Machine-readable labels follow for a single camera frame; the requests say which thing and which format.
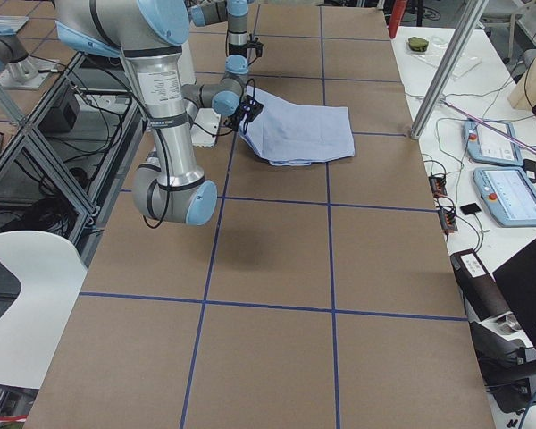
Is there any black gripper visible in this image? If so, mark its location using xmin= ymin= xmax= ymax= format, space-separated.
xmin=223 ymin=95 xmax=264 ymax=132
xmin=225 ymin=33 xmax=264 ymax=58

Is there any lower blue teach pendant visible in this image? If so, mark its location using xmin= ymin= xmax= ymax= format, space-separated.
xmin=473 ymin=167 xmax=536 ymax=227

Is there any reacher grabber stick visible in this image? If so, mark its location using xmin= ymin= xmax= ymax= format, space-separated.
xmin=440 ymin=98 xmax=536 ymax=164

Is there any brown cylinder device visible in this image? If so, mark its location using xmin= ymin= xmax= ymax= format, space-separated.
xmin=449 ymin=248 xmax=511 ymax=321

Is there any green cloth pouch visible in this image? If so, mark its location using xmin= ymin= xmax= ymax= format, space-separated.
xmin=407 ymin=37 xmax=429 ymax=53

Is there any aluminium frame post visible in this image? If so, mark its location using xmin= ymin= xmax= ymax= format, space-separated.
xmin=410 ymin=0 xmax=488 ymax=140

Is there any white chair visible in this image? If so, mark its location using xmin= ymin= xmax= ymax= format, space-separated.
xmin=0 ymin=231 xmax=88 ymax=390

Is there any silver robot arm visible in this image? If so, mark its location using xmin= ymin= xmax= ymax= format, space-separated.
xmin=54 ymin=0 xmax=263 ymax=225
xmin=188 ymin=0 xmax=264 ymax=59

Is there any upper blue teach pendant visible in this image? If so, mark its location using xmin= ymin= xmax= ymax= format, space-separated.
xmin=463 ymin=120 xmax=523 ymax=167

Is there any black monitor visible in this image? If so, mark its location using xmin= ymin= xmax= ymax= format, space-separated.
xmin=493 ymin=239 xmax=536 ymax=348

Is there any blue teach pendant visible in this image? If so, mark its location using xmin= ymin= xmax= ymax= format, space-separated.
xmin=463 ymin=120 xmax=523 ymax=167
xmin=473 ymin=167 xmax=536 ymax=227

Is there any red cylinder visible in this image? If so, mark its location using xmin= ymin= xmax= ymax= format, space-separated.
xmin=388 ymin=0 xmax=407 ymax=39

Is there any light blue striped dress shirt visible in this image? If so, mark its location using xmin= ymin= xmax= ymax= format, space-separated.
xmin=239 ymin=88 xmax=355 ymax=166

